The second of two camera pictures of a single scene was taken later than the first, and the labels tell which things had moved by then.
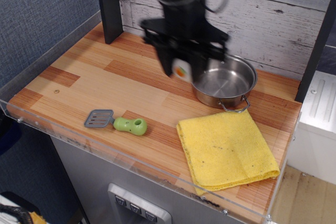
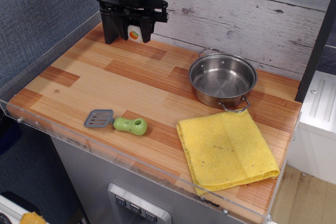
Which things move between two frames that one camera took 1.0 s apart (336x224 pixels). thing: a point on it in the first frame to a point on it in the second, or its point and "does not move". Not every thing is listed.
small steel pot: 224,80 does not move
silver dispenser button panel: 125,206 does not move
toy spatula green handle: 102,118 does not move
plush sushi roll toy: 182,68 to 134,33
